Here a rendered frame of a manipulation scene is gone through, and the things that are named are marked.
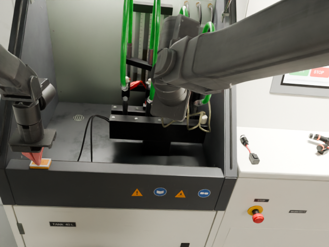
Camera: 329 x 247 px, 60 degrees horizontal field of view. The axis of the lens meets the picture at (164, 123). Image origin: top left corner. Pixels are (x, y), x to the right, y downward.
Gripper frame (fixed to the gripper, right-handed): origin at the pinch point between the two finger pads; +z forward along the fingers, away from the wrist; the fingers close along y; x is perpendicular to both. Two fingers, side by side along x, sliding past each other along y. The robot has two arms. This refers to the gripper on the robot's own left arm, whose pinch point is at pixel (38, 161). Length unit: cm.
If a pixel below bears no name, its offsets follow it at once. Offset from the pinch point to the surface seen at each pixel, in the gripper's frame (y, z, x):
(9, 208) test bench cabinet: 11.3, 19.2, 1.1
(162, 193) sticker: -35.2, 10.2, 1.5
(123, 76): -22.4, -24.2, -7.1
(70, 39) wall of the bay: 1, -15, -53
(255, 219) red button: -66, 17, 6
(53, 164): -3.3, 2.1, -1.0
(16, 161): 6.7, 2.0, -1.7
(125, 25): -22.4, -36.0, -10.1
